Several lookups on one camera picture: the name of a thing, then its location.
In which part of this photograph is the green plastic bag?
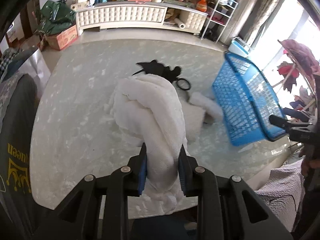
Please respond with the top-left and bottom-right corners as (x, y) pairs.
(37, 0), (75, 36)

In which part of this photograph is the white fuzzy cloth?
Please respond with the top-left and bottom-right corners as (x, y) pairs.
(181, 92), (224, 142)

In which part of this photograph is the white paper roll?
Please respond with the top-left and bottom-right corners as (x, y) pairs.
(174, 18), (185, 29)

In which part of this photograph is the light blue storage bin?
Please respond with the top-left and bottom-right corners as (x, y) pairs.
(228, 37), (251, 58)

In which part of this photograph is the clothes drying rack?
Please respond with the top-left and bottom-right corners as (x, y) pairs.
(272, 39), (319, 119)

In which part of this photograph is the white metal shelf rack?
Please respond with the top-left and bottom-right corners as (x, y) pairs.
(201, 0), (238, 43)

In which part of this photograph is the white tufted TV cabinet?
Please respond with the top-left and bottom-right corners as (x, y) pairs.
(75, 2), (207, 36)

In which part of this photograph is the white fluffy towel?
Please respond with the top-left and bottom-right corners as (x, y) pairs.
(110, 74), (187, 215)

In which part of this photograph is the black rubber ring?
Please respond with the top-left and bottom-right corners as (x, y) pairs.
(176, 77), (192, 91)

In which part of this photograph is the black plush toy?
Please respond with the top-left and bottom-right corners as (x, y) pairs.
(132, 60), (181, 83)

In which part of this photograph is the blue plastic basket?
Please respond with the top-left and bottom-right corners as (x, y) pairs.
(212, 52), (286, 146)

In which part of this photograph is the orange snack bag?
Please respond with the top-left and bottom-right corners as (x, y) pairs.
(196, 0), (207, 12)

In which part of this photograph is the person in black shirt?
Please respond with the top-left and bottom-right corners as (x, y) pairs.
(0, 47), (41, 240)

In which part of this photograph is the cardboard box with print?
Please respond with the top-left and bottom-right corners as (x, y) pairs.
(44, 25), (78, 51)

